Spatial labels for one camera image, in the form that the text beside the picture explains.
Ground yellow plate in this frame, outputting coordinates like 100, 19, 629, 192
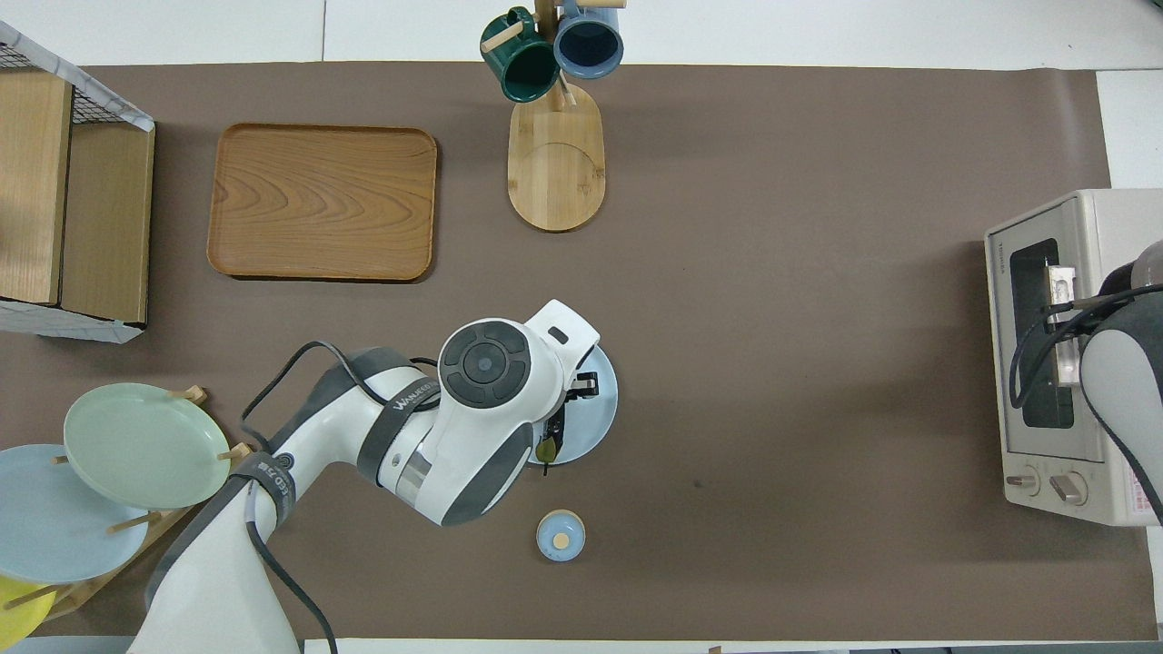
0, 574, 57, 652

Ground light blue round plate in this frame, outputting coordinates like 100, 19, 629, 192
527, 345, 619, 466

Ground wooden shelf with wire mesh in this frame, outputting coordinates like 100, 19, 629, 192
0, 20, 157, 344

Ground wooden mug tree stand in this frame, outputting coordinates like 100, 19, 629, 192
482, 0, 628, 233

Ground red warning sticker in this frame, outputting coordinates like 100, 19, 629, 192
1127, 463, 1155, 519

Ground oven door with glass window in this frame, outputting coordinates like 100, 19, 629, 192
984, 204, 1105, 462

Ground wooden plate rack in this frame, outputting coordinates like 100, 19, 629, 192
0, 386, 255, 623

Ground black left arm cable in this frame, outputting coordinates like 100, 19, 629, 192
239, 341, 442, 654

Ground dark purple eggplant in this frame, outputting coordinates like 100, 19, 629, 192
536, 400, 569, 475

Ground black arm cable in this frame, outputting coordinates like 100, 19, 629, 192
1010, 283, 1163, 528
239, 341, 442, 654

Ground pale green plate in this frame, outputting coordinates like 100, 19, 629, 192
64, 382, 232, 510

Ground brown table mat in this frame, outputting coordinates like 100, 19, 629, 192
0, 62, 1159, 641

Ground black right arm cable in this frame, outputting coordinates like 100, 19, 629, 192
1010, 283, 1163, 528

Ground rectangular wooden tray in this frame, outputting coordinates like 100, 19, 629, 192
207, 123, 439, 282

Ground blue grey mug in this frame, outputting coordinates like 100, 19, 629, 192
552, 0, 626, 80

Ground dark green mug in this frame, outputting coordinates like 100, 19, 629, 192
480, 7, 562, 104

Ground pale blue large plate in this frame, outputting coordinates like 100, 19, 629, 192
0, 444, 151, 584

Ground beige toaster oven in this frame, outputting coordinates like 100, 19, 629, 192
984, 189, 1163, 528

